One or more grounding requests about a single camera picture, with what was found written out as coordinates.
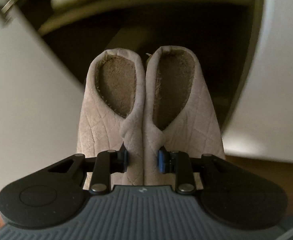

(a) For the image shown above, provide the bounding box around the white cabinet door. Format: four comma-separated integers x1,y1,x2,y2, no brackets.
0,8,83,190

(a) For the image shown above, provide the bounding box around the beige quilted slipper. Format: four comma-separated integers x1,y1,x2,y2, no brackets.
143,46,225,186
77,48,145,186

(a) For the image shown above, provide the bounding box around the shoe cabinet shelf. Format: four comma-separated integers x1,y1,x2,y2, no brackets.
38,0,264,128

